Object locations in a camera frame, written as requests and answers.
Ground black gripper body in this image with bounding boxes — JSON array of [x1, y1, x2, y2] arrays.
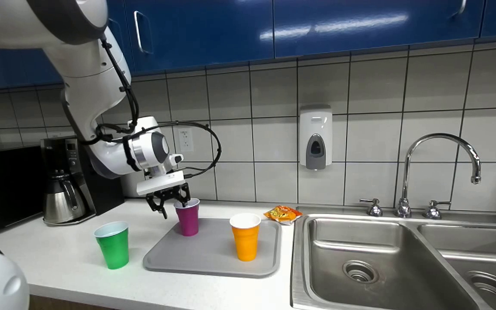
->
[[145, 183, 194, 211]]

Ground purple plastic cup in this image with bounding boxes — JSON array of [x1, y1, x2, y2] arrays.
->
[[175, 199, 202, 238]]

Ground green plastic cup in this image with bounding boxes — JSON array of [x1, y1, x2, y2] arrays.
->
[[94, 221, 132, 271]]

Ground orange plastic cup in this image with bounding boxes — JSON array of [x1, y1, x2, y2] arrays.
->
[[228, 212, 264, 264]]

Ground grey plastic tray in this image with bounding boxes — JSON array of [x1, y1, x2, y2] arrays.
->
[[142, 217, 285, 279]]

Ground black coffee maker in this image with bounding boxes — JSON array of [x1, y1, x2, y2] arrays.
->
[[40, 137, 127, 228]]

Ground steel coffee carafe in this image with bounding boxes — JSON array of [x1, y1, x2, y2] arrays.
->
[[44, 171, 90, 228]]

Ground black microwave oven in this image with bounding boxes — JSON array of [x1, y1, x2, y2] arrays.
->
[[0, 145, 49, 236]]

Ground stainless steel double sink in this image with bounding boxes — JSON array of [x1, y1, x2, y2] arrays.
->
[[290, 209, 496, 310]]

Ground chrome gooseneck faucet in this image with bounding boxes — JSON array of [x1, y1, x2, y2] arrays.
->
[[395, 133, 485, 219]]

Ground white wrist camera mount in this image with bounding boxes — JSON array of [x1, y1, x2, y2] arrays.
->
[[135, 154, 189, 199]]

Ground white wall outlet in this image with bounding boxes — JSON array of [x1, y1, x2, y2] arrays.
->
[[176, 126, 197, 157]]

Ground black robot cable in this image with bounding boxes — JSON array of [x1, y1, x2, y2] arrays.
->
[[96, 28, 225, 180]]

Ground white wall soap dispenser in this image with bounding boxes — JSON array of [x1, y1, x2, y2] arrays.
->
[[299, 107, 335, 171]]

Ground chrome faucet handle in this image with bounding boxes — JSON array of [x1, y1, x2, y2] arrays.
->
[[424, 199, 454, 221], [359, 199, 385, 219]]

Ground blue wall cabinets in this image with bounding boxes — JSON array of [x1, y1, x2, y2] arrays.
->
[[0, 0, 496, 93]]

